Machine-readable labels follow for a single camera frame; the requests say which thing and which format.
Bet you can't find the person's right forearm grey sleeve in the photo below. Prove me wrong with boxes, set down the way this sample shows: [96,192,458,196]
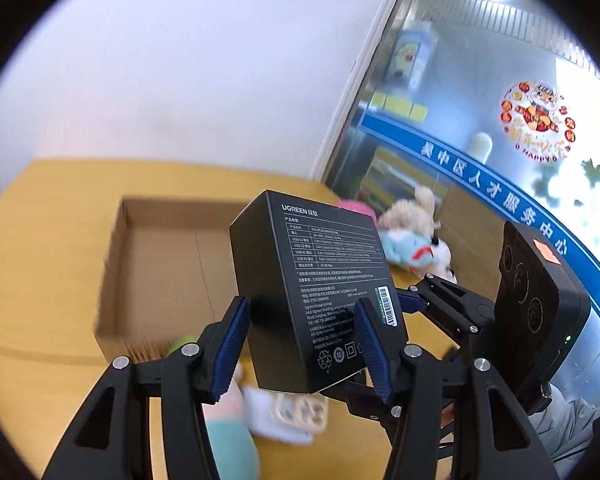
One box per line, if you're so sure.
[527,387,598,463]

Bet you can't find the beige plush dog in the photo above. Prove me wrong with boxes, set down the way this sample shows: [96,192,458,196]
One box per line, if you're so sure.
[377,185,459,287]

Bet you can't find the beige phone case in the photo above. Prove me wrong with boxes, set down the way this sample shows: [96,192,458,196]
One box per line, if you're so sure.
[274,392,329,434]

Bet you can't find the grey metal door frame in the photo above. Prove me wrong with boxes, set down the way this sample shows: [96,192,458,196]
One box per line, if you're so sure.
[319,0,433,196]

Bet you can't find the wooden desktop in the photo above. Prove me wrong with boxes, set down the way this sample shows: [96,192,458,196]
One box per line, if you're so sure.
[0,159,481,480]

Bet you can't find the blue banner strip on glass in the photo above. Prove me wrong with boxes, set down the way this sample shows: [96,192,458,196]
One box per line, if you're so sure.
[361,109,600,353]

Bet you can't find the light blue plush toy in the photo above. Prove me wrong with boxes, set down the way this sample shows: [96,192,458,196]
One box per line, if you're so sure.
[382,227,439,274]

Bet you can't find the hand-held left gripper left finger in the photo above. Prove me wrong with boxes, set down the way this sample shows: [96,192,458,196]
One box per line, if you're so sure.
[42,296,251,480]

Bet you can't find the cardboard box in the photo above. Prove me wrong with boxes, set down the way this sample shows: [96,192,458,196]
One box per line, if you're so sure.
[94,195,262,367]

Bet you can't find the round festive window sticker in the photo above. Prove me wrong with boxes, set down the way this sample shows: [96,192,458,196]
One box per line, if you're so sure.
[500,79,579,164]

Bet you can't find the pink and teal plush toy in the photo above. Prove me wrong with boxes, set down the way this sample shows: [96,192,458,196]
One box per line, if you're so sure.
[202,360,261,480]

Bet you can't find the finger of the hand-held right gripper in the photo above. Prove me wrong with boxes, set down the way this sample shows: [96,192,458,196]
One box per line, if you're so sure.
[396,272,497,343]
[330,379,458,461]

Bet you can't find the cartoon poster behind glass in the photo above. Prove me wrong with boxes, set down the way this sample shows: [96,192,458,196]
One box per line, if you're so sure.
[389,29,435,85]

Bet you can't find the black product box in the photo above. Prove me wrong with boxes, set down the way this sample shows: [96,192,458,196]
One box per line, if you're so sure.
[229,189,410,395]

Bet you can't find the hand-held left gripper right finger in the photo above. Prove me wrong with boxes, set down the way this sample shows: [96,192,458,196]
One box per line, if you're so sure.
[352,299,562,480]

